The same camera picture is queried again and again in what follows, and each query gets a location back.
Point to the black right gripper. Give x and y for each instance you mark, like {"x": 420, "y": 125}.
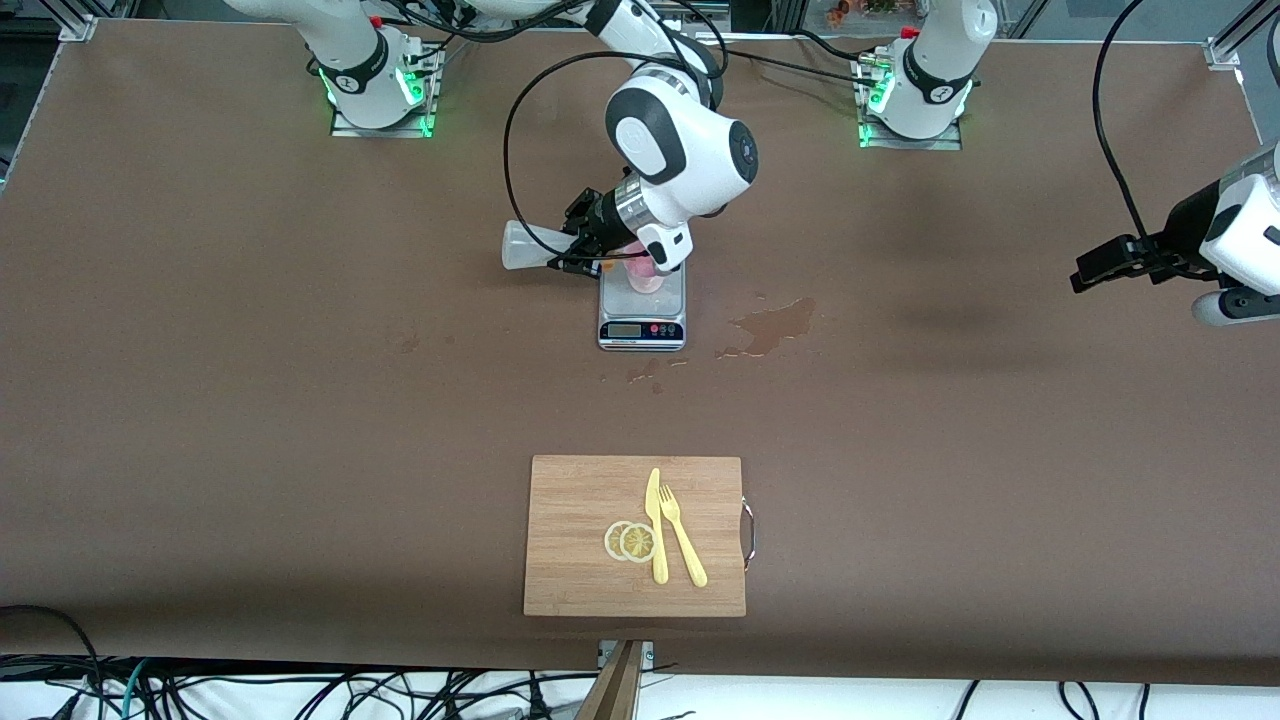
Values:
{"x": 601, "y": 215}

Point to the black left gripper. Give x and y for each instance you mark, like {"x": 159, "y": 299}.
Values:
{"x": 1186, "y": 222}

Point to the translucent sauce bottle orange cap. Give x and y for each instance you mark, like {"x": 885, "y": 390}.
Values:
{"x": 530, "y": 247}

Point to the pink plastic cup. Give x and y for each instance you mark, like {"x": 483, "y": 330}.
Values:
{"x": 645, "y": 280}

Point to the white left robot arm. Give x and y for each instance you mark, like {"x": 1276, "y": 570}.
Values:
{"x": 935, "y": 70}

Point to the silver digital kitchen scale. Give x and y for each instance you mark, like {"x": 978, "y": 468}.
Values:
{"x": 640, "y": 305}

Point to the small brown liquid spill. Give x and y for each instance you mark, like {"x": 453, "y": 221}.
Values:
{"x": 640, "y": 374}

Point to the large brown liquid spill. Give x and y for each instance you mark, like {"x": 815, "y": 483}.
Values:
{"x": 775, "y": 325}

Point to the wooden cutting board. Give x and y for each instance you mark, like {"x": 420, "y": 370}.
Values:
{"x": 580, "y": 520}

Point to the yellow plastic knife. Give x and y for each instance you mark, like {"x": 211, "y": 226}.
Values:
{"x": 655, "y": 510}

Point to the lemon slice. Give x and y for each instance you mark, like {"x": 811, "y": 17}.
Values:
{"x": 611, "y": 541}
{"x": 638, "y": 543}

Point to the yellow plastic fork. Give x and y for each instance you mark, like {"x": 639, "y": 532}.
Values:
{"x": 685, "y": 545}

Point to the brown table cover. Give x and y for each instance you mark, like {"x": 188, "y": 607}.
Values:
{"x": 300, "y": 480}

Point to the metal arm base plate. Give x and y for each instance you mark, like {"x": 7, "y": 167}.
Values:
{"x": 385, "y": 130}
{"x": 910, "y": 143}

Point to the aluminium frame corner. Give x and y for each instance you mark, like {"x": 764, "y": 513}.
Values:
{"x": 78, "y": 30}
{"x": 1222, "y": 53}

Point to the metal post bracket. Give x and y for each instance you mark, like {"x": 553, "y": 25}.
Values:
{"x": 646, "y": 652}

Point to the wooden post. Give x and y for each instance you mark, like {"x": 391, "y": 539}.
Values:
{"x": 612, "y": 690}

